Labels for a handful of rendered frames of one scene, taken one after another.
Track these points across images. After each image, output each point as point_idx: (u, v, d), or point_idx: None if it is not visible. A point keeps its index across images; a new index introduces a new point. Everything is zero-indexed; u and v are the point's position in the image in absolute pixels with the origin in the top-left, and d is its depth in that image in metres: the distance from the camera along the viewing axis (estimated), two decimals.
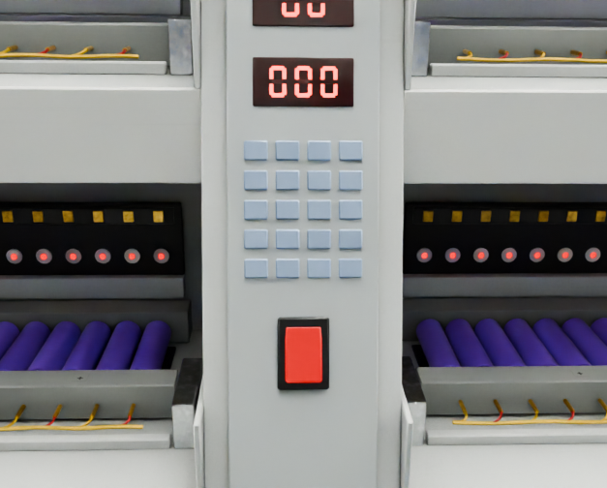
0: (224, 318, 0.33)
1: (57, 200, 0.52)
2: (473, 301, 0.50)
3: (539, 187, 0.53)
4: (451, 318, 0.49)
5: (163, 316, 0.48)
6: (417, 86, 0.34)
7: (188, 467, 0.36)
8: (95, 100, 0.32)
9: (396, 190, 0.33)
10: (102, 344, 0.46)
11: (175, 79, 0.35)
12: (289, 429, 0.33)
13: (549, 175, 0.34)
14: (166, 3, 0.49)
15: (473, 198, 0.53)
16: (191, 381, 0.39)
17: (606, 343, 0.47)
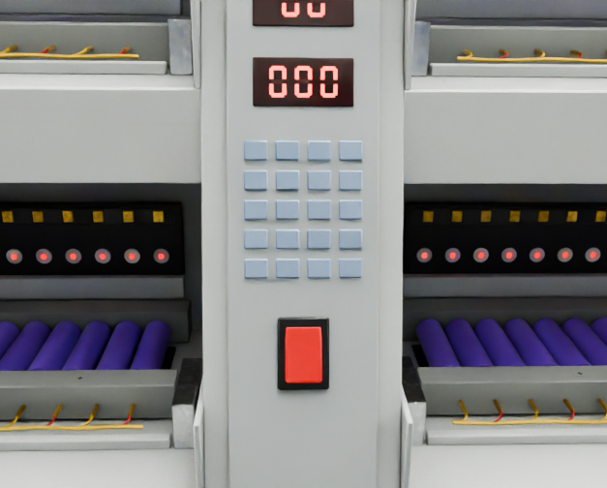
0: (224, 318, 0.33)
1: (57, 200, 0.52)
2: (473, 301, 0.50)
3: (539, 187, 0.53)
4: (451, 318, 0.49)
5: (163, 316, 0.48)
6: (417, 86, 0.34)
7: (188, 467, 0.36)
8: (95, 100, 0.32)
9: (396, 190, 0.33)
10: (102, 344, 0.46)
11: (175, 79, 0.35)
12: (289, 429, 0.33)
13: (549, 175, 0.34)
14: (166, 3, 0.49)
15: (473, 198, 0.53)
16: (191, 381, 0.39)
17: (606, 343, 0.47)
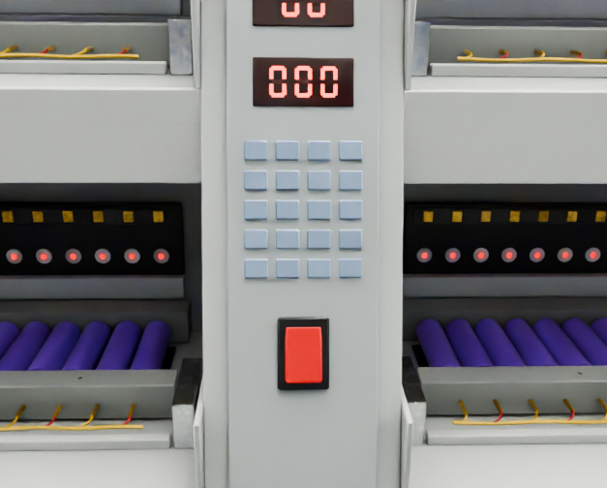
0: (224, 318, 0.33)
1: (57, 200, 0.52)
2: (473, 301, 0.50)
3: (539, 187, 0.53)
4: (451, 318, 0.49)
5: (163, 316, 0.48)
6: (417, 86, 0.34)
7: (188, 467, 0.36)
8: (95, 100, 0.32)
9: (396, 190, 0.33)
10: (102, 344, 0.46)
11: (175, 79, 0.35)
12: (289, 429, 0.33)
13: (549, 175, 0.34)
14: (166, 3, 0.49)
15: (473, 198, 0.53)
16: (191, 381, 0.39)
17: (606, 343, 0.47)
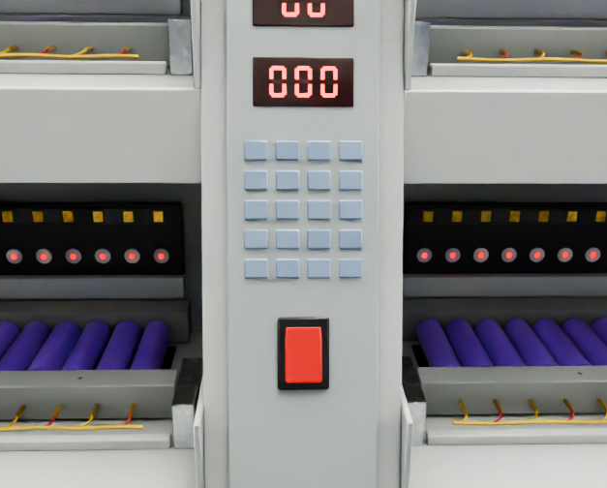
0: (224, 318, 0.33)
1: (57, 200, 0.52)
2: (473, 301, 0.50)
3: (539, 187, 0.53)
4: (451, 318, 0.49)
5: (163, 316, 0.48)
6: (417, 86, 0.34)
7: (188, 467, 0.36)
8: (95, 100, 0.32)
9: (396, 190, 0.33)
10: (102, 344, 0.46)
11: (175, 79, 0.35)
12: (289, 429, 0.33)
13: (549, 175, 0.34)
14: (166, 3, 0.49)
15: (473, 198, 0.53)
16: (191, 381, 0.39)
17: (606, 343, 0.47)
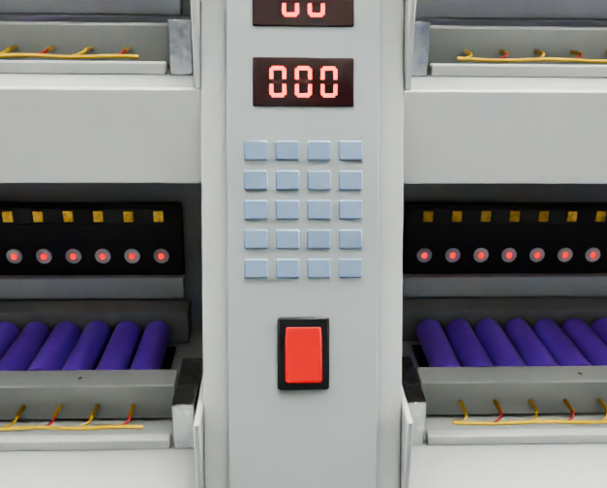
0: (224, 318, 0.33)
1: (57, 200, 0.52)
2: (473, 301, 0.50)
3: (539, 187, 0.53)
4: (451, 318, 0.49)
5: (163, 316, 0.48)
6: (417, 86, 0.34)
7: (188, 467, 0.36)
8: (95, 100, 0.32)
9: (396, 190, 0.33)
10: (102, 344, 0.46)
11: (175, 79, 0.35)
12: (289, 429, 0.33)
13: (549, 175, 0.34)
14: (166, 3, 0.49)
15: (473, 198, 0.53)
16: (191, 381, 0.39)
17: (606, 343, 0.47)
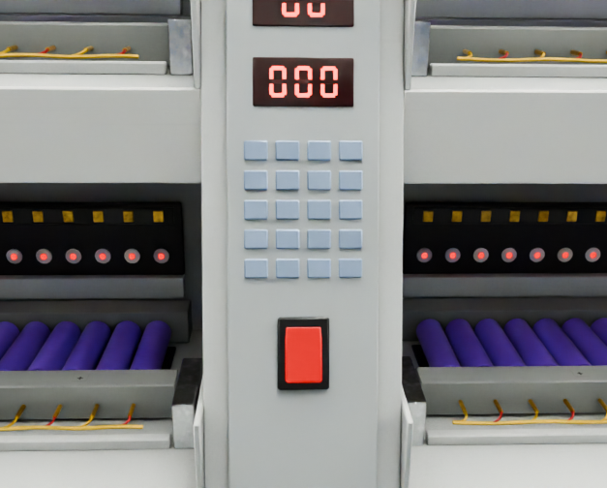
0: (224, 318, 0.33)
1: (57, 200, 0.52)
2: (473, 301, 0.50)
3: (539, 187, 0.53)
4: (451, 318, 0.49)
5: (163, 316, 0.48)
6: (417, 86, 0.34)
7: (188, 467, 0.36)
8: (95, 100, 0.32)
9: (396, 190, 0.33)
10: (102, 344, 0.46)
11: (175, 79, 0.35)
12: (289, 429, 0.33)
13: (549, 175, 0.34)
14: (166, 3, 0.49)
15: (473, 198, 0.53)
16: (191, 381, 0.39)
17: (606, 343, 0.47)
